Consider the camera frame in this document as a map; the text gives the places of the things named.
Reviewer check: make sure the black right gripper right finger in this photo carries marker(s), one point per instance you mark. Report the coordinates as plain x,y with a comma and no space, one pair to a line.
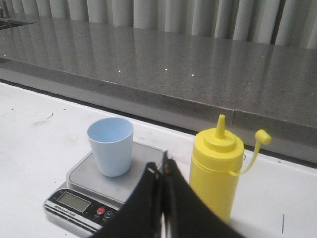
186,216

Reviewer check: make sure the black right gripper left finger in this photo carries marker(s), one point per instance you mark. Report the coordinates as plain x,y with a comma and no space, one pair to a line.
140,216

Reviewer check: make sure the yellow squeeze bottle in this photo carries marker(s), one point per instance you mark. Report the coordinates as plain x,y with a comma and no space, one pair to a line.
216,163

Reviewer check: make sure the light blue plastic cup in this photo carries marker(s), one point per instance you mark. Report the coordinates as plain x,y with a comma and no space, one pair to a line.
111,141

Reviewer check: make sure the silver electronic kitchen scale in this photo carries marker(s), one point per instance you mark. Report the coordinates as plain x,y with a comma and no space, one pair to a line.
88,199

